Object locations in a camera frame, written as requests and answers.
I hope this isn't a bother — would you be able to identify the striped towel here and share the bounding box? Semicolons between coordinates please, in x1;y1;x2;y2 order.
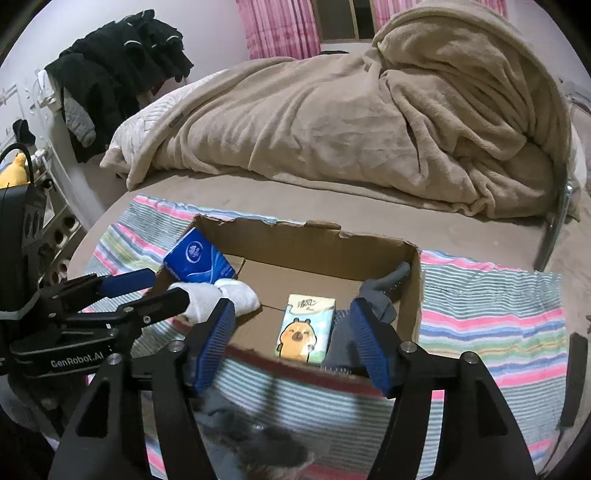
85;194;571;480

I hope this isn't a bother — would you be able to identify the white sock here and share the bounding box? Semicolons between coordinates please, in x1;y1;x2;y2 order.
167;278;262;324

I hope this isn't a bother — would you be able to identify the grey sock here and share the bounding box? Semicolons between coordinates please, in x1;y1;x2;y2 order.
325;261;411;370

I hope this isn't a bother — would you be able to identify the small black cloth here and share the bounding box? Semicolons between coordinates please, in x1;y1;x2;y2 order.
13;119;35;145

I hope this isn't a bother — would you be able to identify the black cable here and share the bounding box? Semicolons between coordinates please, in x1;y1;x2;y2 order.
0;142;35;188

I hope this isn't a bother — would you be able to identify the cartoon print tissue packet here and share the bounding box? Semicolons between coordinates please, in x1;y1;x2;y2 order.
274;294;334;366

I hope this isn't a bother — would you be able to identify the grey padded garment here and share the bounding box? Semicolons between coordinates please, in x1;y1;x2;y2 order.
62;88;97;148

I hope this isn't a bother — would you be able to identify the blue tissue packet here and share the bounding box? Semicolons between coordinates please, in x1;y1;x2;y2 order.
164;228;238;283

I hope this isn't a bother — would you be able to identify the pink curtain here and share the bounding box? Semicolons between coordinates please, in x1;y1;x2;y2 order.
236;0;321;61
372;0;509;28

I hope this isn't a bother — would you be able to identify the yellow plush toy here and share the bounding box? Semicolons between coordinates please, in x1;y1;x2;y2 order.
0;152;28;189

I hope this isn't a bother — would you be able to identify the beige fleece blanket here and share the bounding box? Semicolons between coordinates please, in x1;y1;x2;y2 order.
99;4;583;220

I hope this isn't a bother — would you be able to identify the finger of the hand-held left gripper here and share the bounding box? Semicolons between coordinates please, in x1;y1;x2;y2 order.
59;291;191;336
34;268;158;320

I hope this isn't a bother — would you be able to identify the pile of black clothes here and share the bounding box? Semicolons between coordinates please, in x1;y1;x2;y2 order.
44;9;195;164

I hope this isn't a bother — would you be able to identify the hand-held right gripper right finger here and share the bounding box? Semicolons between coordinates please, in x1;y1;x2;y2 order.
348;298;539;480

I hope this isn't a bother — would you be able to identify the dark window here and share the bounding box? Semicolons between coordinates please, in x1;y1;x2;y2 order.
314;0;377;42

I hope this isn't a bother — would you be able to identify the cardboard box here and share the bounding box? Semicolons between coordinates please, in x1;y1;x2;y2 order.
152;215;423;398

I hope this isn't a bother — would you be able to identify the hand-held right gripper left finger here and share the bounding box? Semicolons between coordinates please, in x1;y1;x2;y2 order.
46;298;237;480

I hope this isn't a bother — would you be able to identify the white perforated shelf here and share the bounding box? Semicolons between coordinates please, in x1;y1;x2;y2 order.
28;194;90;289

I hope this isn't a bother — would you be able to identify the white quilt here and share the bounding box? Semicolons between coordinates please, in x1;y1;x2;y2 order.
108;85;218;158

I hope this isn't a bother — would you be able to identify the grey fuzzy cloth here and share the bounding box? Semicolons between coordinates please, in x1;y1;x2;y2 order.
198;392;317;480

